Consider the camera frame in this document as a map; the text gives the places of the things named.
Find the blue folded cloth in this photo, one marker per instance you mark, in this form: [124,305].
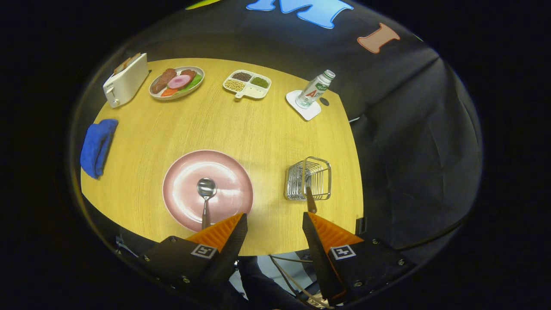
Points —
[97,148]

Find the pile of brown beans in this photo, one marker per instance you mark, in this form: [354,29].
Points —
[242,76]

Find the white toaster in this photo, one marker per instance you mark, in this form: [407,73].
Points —
[127,84]

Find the small brown sausage piece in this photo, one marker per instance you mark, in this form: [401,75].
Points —
[188,73]

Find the pile of yellow beans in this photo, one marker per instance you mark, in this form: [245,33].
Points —
[234,85]

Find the pile of green beans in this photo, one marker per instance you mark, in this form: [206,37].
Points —
[260,82]

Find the white square coaster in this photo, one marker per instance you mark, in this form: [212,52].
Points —
[308,113]

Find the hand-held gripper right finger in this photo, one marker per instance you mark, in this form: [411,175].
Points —
[320,258]

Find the orange carrot slice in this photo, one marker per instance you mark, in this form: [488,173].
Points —
[169,92]

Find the white oval food plate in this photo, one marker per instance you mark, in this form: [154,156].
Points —
[181,94]

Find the pink round plate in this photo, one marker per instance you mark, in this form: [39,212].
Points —
[232,189]

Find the toast slice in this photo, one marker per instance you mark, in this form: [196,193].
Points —
[134,57]
[121,65]

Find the long brown sausage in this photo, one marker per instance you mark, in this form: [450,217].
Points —
[162,82]

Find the green lettuce leaf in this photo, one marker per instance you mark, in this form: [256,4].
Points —
[196,81]

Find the pink ham slice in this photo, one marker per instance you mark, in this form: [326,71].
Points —
[179,82]

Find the white divided dish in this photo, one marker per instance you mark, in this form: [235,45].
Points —
[254,92]

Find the black table clamp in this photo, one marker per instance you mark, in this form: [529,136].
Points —
[361,226]

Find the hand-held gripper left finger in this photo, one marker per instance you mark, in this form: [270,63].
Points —
[224,254]

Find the white plastic drink bottle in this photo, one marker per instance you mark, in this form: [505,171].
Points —
[312,92]

